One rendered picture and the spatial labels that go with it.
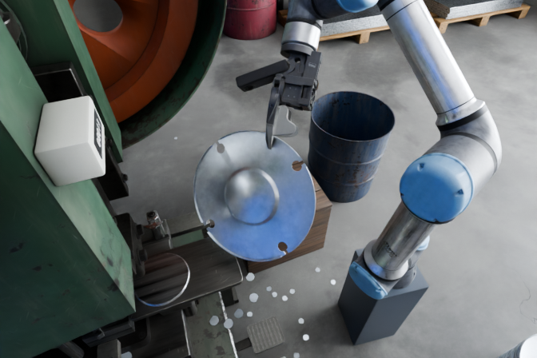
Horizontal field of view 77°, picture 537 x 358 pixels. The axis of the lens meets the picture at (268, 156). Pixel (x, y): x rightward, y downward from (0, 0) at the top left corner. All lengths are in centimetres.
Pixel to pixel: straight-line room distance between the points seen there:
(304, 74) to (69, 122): 48
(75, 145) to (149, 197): 177
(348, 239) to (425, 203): 117
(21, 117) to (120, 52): 57
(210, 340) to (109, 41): 72
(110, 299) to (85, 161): 21
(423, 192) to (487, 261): 136
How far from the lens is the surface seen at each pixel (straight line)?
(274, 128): 68
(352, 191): 189
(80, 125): 32
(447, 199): 66
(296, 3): 73
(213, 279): 82
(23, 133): 31
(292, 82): 68
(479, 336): 180
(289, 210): 72
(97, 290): 45
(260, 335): 142
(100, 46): 86
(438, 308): 178
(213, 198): 79
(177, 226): 108
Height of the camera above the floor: 151
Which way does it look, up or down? 44 degrees down
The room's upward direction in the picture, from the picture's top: straight up
